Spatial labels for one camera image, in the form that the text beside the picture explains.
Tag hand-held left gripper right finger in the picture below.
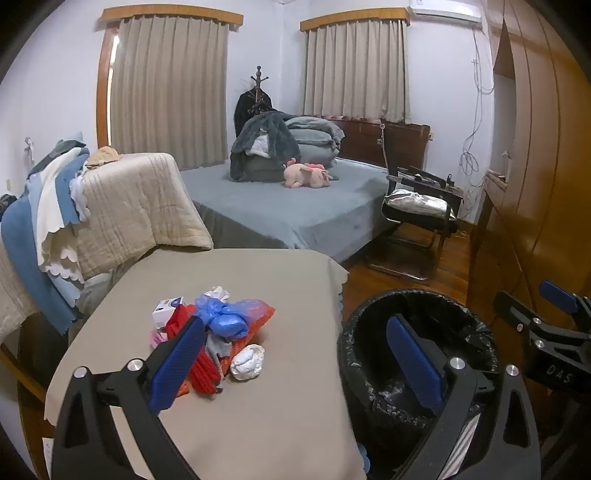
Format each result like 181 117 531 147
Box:
387 315 542 480

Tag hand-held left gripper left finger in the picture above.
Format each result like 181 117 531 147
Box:
52 316 206 480

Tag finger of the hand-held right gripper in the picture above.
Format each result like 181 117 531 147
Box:
539 279 591 324
493 291 541 333

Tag red knitted sock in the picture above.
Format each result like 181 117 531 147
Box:
165 305 227 395

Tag grey cloth scrap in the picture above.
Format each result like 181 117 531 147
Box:
205 335 234 370

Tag small white cardboard box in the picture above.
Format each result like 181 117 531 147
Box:
152 295 186 329

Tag black lined trash bin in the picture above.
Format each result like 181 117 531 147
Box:
337 287 502 480

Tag blue plastic bag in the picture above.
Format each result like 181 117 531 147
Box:
195 293 264 340

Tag white tissue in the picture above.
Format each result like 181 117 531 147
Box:
230 344 266 381

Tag orange foam net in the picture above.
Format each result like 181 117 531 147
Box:
174 299 276 398

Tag light grey cloth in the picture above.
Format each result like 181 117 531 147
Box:
78 272 116 319

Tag black metal chair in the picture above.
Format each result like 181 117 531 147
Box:
368 166 464 281

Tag wooden wardrobe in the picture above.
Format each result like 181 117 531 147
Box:
466 0 591 324

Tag silver seat cushion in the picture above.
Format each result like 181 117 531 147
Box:
384 191 451 217

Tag wooden chair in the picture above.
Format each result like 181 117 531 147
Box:
0 342 51 462

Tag beige quilt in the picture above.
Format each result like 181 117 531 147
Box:
0 152 214 342

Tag bed with grey sheet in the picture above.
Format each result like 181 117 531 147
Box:
179 157 402 264

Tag blue cream scalloped blanket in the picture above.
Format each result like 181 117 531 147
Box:
2 133 93 333

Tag thin metal stand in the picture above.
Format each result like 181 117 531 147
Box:
378 121 393 171

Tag pink plush toy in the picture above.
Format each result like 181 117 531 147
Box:
283 158 334 189

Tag tan crumpled cloth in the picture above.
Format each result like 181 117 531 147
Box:
85 147 122 168

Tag dark wooden headboard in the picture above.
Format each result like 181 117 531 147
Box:
318 115 431 172

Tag folded grey duvets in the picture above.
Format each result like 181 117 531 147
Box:
286 116 346 169

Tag grey fluffy blanket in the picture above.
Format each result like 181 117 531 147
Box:
230 111 301 182

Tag wide beige curtain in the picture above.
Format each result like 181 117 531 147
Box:
110 14 230 171

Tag narrow beige curtain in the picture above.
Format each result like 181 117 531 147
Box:
304 19 411 123

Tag wooden coat rack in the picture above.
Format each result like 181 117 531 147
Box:
249 65 271 112

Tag white air conditioner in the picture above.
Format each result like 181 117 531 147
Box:
410 0 483 24

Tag short wooden curtain pelmet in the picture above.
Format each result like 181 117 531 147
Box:
300 7 411 32

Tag long wooden curtain pelmet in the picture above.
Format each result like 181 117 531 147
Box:
100 7 244 27

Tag hanging wall cables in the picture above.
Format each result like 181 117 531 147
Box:
459 28 495 185

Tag wooden window frame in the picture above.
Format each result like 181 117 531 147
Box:
96 25 121 148

